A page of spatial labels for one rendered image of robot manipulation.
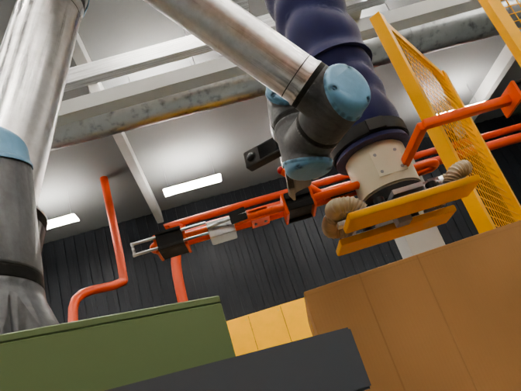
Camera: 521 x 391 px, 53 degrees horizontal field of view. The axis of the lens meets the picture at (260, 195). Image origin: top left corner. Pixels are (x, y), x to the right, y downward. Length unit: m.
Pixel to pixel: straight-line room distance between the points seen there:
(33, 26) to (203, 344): 0.69
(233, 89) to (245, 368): 6.83
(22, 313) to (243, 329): 8.21
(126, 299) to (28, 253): 11.94
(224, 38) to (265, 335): 7.92
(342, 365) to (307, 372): 0.02
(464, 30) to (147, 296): 8.51
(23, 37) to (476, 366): 1.03
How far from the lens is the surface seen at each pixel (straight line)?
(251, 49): 0.89
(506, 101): 1.34
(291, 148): 0.96
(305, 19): 1.62
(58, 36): 0.97
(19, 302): 0.52
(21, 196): 0.58
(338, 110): 0.86
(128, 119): 7.10
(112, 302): 12.59
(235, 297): 12.15
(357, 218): 1.25
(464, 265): 1.21
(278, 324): 8.70
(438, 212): 1.51
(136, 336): 0.39
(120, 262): 10.23
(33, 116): 0.85
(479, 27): 8.35
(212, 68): 3.94
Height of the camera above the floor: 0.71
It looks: 24 degrees up
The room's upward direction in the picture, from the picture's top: 19 degrees counter-clockwise
